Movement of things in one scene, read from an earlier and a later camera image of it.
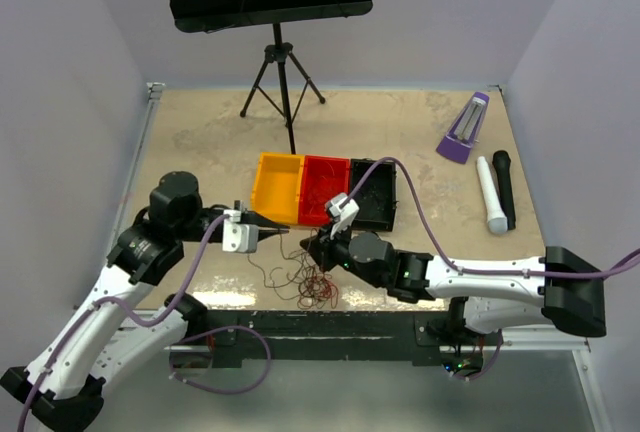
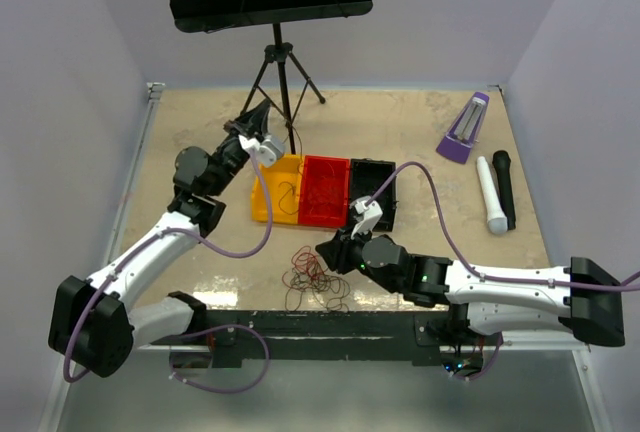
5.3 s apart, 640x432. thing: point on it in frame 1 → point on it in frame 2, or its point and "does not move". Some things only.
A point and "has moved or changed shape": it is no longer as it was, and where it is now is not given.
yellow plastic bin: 277,186 does not move
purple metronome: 464,130 does not move
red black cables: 316,288 has moved or changed shape
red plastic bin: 323,178 does not move
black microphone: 502,163 does not move
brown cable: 265,285 → 298,172
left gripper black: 261,219 → 253,122
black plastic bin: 377,198 does not move
